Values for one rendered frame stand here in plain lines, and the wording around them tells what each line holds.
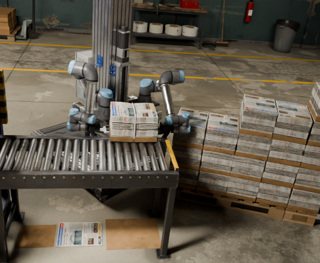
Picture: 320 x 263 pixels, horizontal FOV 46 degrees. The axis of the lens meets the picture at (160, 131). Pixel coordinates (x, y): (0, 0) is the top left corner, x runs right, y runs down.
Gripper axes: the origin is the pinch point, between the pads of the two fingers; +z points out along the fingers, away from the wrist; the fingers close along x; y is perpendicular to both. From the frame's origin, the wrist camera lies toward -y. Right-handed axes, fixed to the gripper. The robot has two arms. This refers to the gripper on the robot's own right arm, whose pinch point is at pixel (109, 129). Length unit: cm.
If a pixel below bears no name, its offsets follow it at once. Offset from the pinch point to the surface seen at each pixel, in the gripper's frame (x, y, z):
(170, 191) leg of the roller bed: -67, -17, 43
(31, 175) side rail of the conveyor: -68, -2, -54
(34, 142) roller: -25, -1, -58
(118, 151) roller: -36.6, -1.0, 5.5
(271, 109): -7, 27, 139
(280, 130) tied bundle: -20, 12, 145
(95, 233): -38, -80, -10
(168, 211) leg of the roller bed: -67, -35, 44
